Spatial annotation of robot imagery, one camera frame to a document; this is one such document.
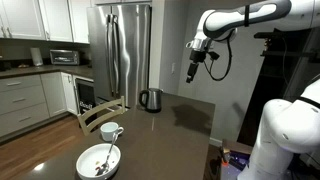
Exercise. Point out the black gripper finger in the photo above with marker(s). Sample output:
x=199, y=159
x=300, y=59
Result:
x=191, y=72

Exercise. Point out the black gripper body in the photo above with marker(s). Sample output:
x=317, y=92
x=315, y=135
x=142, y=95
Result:
x=197, y=56

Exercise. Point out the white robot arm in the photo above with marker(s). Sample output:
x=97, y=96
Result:
x=285, y=127

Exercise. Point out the white bowl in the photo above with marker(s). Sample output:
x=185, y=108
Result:
x=88, y=162

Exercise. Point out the steel electric kettle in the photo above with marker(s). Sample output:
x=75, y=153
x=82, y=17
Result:
x=150, y=99

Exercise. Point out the stainless steel refrigerator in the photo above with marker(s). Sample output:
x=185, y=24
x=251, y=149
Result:
x=119, y=37

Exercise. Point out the white mug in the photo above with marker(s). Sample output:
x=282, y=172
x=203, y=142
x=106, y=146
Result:
x=108, y=129

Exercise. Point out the cream wooden chair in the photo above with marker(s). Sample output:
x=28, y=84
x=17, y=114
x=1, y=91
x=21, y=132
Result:
x=103, y=112

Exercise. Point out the silver toaster oven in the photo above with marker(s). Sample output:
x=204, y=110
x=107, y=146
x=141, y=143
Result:
x=64, y=57

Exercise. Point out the metal spoon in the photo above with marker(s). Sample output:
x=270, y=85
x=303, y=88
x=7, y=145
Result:
x=104, y=167

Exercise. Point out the white paper towel roll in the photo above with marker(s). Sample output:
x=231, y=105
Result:
x=36, y=56

